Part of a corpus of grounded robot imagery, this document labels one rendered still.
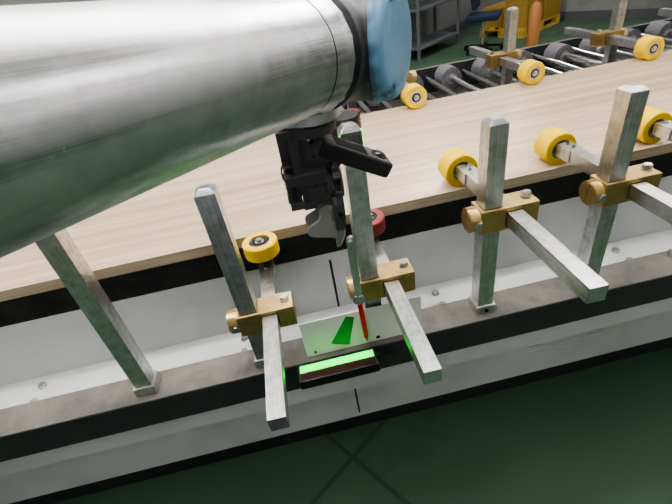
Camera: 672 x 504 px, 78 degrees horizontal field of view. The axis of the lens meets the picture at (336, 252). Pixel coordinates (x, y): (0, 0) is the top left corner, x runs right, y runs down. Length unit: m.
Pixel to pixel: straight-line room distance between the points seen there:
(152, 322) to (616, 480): 1.42
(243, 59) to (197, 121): 0.05
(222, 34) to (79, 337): 1.08
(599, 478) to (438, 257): 0.87
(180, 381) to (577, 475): 1.21
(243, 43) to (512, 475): 1.49
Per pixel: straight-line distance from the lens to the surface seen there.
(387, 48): 0.35
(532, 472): 1.61
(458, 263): 1.19
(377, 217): 0.95
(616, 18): 2.28
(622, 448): 1.73
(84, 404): 1.10
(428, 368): 0.69
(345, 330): 0.90
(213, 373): 0.99
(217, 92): 0.22
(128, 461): 1.67
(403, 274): 0.84
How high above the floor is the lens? 1.40
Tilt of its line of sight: 35 degrees down
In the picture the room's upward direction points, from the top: 10 degrees counter-clockwise
